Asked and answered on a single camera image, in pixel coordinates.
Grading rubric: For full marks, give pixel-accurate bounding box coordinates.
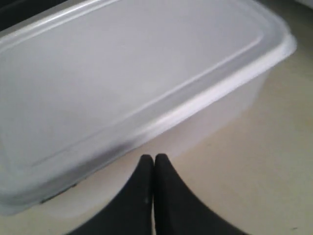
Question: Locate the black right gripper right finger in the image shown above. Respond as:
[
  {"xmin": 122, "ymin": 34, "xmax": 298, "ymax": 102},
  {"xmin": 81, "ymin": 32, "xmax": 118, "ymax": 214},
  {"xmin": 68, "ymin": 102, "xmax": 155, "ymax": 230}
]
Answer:
[{"xmin": 154, "ymin": 154, "xmax": 240, "ymax": 235}]

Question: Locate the white plastic food container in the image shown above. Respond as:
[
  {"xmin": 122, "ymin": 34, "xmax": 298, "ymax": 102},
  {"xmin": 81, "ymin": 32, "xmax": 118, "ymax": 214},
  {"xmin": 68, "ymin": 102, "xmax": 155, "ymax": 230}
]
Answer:
[{"xmin": 0, "ymin": 0, "xmax": 297, "ymax": 215}]

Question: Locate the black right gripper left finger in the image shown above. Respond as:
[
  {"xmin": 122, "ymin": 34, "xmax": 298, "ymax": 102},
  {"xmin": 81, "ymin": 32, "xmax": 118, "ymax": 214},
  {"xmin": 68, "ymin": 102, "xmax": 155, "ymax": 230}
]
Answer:
[{"xmin": 69, "ymin": 155, "xmax": 154, "ymax": 235}]

